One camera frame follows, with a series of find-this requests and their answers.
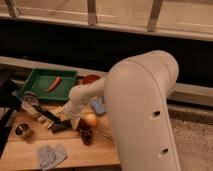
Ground green plastic tray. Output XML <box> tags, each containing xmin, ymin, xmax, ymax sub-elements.
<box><xmin>19</xmin><ymin>68</ymin><xmax>78</xmax><ymax>103</ymax></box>

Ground pale banana pieces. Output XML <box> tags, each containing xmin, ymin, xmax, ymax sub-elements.
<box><xmin>42</xmin><ymin>106</ymin><xmax>62</xmax><ymax>129</ymax></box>

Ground blue sponge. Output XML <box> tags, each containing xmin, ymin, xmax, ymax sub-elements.
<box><xmin>90</xmin><ymin>99</ymin><xmax>106</xmax><ymax>116</ymax></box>

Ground dark grape bunch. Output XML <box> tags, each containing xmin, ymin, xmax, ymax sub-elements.
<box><xmin>77</xmin><ymin>119</ymin><xmax>93</xmax><ymax>145</ymax></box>

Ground apple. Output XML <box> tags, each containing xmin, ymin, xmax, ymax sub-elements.
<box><xmin>85</xmin><ymin>114</ymin><xmax>98</xmax><ymax>127</ymax></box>

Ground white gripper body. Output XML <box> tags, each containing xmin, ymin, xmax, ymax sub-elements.
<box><xmin>63</xmin><ymin>101</ymin><xmax>81</xmax><ymax>130</ymax></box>

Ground small metal cup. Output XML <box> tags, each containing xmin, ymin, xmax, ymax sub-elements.
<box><xmin>15</xmin><ymin>123</ymin><xmax>33</xmax><ymax>139</ymax></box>

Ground grey blue cloth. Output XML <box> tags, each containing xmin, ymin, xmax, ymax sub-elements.
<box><xmin>37</xmin><ymin>144</ymin><xmax>68</xmax><ymax>171</ymax></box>

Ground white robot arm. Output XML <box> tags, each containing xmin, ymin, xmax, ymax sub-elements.
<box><xmin>63</xmin><ymin>50</ymin><xmax>181</xmax><ymax>171</ymax></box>

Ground black eraser block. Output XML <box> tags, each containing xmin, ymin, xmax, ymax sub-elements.
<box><xmin>51</xmin><ymin>120</ymin><xmax>72</xmax><ymax>133</ymax></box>

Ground glass jar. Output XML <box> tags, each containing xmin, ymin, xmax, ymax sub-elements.
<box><xmin>21</xmin><ymin>91</ymin><xmax>39</xmax><ymax>114</ymax></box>

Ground orange bowl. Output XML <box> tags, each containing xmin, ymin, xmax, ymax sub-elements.
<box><xmin>82</xmin><ymin>75</ymin><xmax>99</xmax><ymax>84</ymax></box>

